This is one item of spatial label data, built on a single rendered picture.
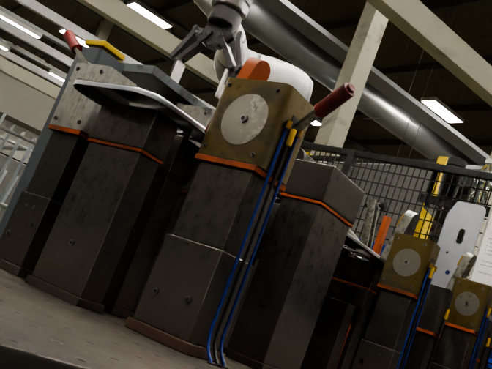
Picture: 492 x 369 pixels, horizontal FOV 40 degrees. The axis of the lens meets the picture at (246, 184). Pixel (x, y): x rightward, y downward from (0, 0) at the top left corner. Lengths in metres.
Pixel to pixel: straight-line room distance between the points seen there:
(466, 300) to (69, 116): 1.07
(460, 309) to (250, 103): 1.01
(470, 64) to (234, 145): 5.17
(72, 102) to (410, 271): 0.75
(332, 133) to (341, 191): 8.69
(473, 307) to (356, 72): 8.52
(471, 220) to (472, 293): 0.48
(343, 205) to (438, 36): 4.64
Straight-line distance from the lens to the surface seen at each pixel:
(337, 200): 1.07
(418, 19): 5.51
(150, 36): 7.93
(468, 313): 1.74
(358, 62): 10.16
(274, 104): 0.86
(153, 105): 0.98
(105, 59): 1.34
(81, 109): 1.11
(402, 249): 1.44
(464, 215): 2.19
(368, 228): 1.96
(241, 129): 0.87
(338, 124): 9.84
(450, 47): 5.78
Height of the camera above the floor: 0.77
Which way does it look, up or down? 10 degrees up
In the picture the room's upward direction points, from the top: 21 degrees clockwise
